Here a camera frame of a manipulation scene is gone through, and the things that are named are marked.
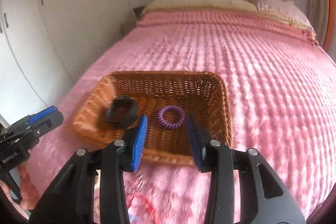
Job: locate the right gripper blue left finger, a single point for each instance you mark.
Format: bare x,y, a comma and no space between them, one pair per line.
122,155

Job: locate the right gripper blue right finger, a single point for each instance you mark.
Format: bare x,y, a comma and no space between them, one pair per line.
213,156

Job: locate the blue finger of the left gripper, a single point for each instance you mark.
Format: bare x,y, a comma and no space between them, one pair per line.
47,123
38,116

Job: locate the person's left hand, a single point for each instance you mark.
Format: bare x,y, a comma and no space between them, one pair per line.
11,196

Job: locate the black scrunchie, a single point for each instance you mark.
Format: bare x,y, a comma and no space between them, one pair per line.
122,112

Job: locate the brown wicker basket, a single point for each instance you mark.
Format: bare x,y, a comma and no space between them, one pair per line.
200,94

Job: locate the pink fuzzy bedspread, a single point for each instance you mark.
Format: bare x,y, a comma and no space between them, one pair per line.
251,81

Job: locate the white wardrobe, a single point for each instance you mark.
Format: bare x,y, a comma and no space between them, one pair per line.
47,45

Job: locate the white textured pillow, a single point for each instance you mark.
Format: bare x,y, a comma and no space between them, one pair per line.
195,4

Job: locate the pink satin pillow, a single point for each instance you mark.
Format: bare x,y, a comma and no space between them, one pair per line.
283,10

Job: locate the grey orange curtain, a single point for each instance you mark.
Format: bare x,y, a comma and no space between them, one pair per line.
321,14

